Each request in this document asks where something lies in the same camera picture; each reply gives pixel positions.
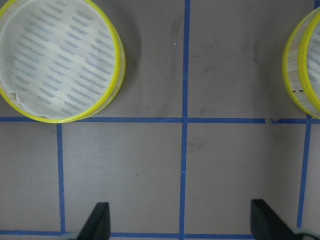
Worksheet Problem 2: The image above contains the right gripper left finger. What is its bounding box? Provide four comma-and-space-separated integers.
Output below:
77, 202, 111, 240

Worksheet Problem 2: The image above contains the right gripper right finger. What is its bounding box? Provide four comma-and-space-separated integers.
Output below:
250, 199, 300, 240

